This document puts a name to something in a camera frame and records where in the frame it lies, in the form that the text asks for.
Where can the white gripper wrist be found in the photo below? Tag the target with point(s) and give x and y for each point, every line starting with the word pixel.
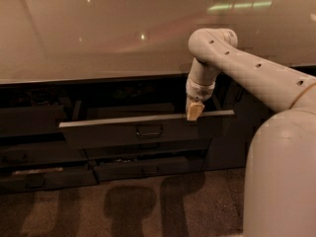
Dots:
pixel 198 91

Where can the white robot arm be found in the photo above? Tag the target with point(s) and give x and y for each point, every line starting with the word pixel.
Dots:
pixel 280 175

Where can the dark cabinet door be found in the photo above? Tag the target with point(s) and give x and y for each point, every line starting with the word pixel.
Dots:
pixel 231 149

